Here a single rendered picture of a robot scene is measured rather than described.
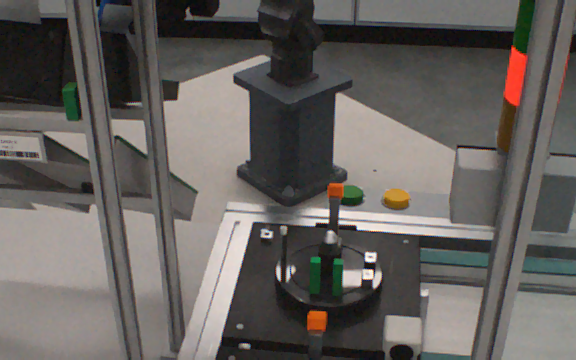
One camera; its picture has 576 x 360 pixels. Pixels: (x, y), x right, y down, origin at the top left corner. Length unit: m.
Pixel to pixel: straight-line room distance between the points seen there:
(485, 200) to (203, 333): 0.40
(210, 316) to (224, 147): 0.59
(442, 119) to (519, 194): 2.75
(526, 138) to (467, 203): 0.11
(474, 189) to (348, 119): 0.88
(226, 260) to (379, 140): 0.57
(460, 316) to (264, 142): 0.48
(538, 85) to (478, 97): 3.03
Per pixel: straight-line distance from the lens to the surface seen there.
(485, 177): 0.83
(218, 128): 1.65
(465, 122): 3.55
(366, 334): 1.01
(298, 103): 1.32
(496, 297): 0.88
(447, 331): 1.11
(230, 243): 1.18
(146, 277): 1.28
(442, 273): 1.18
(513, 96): 0.79
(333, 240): 1.03
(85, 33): 0.71
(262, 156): 1.43
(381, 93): 3.73
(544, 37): 0.73
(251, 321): 1.02
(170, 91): 1.02
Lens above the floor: 1.66
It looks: 36 degrees down
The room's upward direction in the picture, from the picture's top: straight up
